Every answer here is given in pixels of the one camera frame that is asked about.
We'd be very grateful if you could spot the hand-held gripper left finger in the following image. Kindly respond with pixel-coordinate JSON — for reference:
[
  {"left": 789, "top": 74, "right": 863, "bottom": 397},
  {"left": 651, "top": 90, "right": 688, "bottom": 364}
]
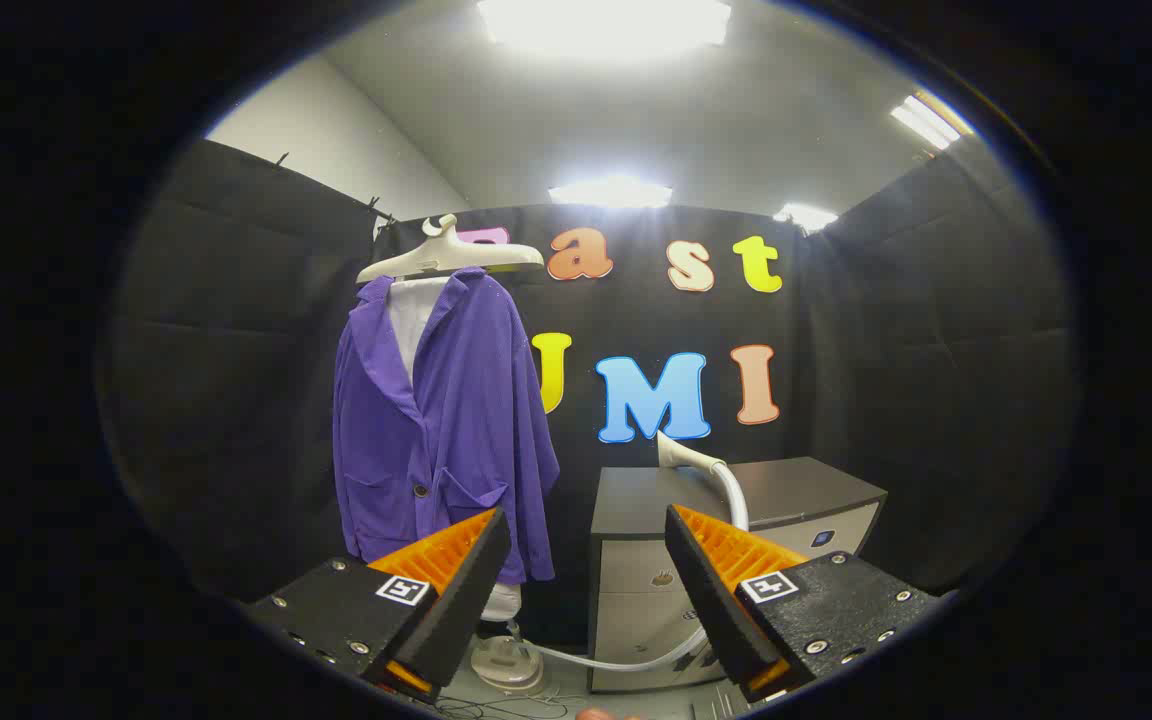
[{"left": 246, "top": 506, "right": 513, "bottom": 701}]

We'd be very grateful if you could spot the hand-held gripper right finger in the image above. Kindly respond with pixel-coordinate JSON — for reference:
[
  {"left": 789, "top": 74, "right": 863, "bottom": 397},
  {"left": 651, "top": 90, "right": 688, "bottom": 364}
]
[{"left": 664, "top": 503, "right": 942, "bottom": 703}]

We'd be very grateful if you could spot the white garment steamer base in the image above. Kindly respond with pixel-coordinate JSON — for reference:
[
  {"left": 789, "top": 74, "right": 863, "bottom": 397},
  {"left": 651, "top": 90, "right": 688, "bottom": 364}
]
[{"left": 470, "top": 620, "right": 547, "bottom": 696}]

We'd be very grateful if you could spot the white garment steamer hose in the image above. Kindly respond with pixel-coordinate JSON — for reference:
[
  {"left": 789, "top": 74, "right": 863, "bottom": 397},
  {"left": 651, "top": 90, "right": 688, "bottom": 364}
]
[{"left": 521, "top": 462, "right": 750, "bottom": 673}]

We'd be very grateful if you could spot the purple jacket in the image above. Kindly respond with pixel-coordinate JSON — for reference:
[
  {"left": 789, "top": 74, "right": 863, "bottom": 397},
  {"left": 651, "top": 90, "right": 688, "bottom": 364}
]
[{"left": 333, "top": 268, "right": 561, "bottom": 585}]

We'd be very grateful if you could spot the grey cabinet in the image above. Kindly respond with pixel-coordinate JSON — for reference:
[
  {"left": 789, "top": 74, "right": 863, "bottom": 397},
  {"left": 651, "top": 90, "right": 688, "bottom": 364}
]
[{"left": 588, "top": 457, "right": 889, "bottom": 693}]

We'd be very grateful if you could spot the large ceiling light panel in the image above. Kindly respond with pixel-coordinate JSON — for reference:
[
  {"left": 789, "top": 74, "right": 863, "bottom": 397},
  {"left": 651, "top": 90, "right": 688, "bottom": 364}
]
[{"left": 476, "top": 0, "right": 733, "bottom": 49}]

